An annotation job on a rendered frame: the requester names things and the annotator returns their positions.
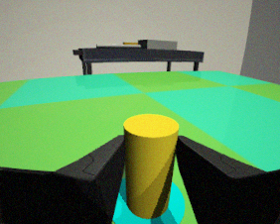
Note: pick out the cyan circle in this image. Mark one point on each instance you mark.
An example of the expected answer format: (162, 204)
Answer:
(173, 214)

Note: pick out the yellow cylinder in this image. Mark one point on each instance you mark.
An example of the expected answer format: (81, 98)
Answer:
(150, 146)

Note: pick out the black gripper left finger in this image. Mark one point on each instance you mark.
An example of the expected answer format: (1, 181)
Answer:
(85, 192)

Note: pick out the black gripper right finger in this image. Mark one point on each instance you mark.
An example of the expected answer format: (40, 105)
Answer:
(223, 190)

